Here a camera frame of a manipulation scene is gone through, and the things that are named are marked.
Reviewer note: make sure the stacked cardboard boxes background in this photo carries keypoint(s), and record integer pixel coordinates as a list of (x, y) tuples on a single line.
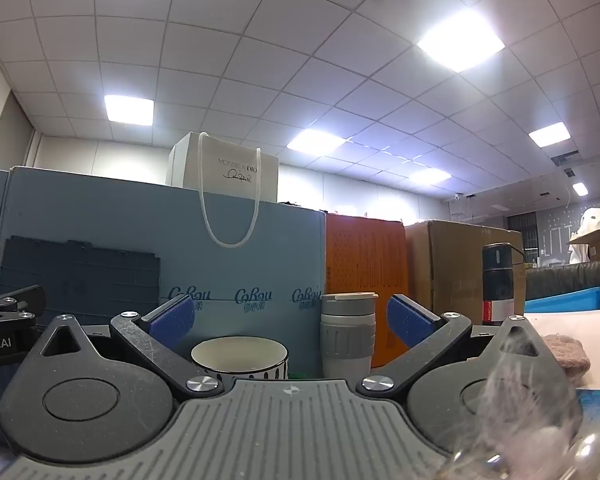
[(584, 245)]

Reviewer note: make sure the orange cardboard box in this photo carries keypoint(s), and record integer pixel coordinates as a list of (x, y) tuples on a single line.
[(369, 255)]

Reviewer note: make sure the dark blue thermos bottle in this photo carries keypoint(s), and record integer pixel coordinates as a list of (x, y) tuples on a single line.
[(498, 282)]

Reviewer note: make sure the pink knitted hat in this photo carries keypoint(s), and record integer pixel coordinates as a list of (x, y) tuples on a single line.
[(570, 355)]

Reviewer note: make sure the grey white travel cup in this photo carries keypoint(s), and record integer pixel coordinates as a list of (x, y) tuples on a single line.
[(348, 329)]

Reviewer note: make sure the white striped ceramic bowl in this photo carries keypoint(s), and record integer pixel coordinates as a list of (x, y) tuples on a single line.
[(237, 357)]

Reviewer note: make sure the blue plastic tray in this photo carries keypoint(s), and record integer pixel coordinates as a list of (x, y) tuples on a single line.
[(581, 300)]

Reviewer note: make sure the brown cardboard box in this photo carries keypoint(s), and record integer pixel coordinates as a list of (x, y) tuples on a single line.
[(444, 264)]

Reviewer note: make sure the large blue cardboard box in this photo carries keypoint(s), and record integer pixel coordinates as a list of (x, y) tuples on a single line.
[(253, 269)]

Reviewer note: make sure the fluffy pearl hair accessory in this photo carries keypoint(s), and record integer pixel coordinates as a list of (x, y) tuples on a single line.
[(528, 427)]

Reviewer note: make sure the black leather sofa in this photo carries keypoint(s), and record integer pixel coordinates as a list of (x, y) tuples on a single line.
[(558, 280)]

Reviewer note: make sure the white paper gift bag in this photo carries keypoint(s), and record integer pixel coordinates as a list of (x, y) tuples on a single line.
[(206, 164)]

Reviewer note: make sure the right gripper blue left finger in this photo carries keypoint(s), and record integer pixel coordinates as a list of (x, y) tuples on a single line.
[(151, 340)]

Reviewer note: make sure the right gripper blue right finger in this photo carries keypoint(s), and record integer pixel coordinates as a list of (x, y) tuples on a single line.
[(432, 340)]

